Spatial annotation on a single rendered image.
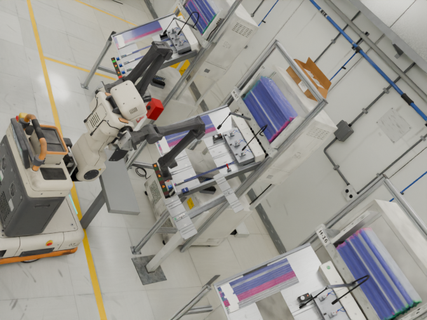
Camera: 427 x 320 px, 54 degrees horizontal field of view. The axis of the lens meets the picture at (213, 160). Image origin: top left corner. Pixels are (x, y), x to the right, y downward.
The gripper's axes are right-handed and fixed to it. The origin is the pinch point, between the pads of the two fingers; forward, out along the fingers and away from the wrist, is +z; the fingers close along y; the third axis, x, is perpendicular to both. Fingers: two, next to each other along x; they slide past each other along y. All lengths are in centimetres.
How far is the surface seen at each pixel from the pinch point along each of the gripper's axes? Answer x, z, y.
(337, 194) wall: -164, 123, -5
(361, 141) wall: -201, 83, 21
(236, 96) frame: -81, -5, 54
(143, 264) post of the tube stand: 41, 65, -26
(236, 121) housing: -71, 0, 33
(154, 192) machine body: 13, 71, 43
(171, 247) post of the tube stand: 15, 39, -33
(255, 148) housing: -73, 0, 1
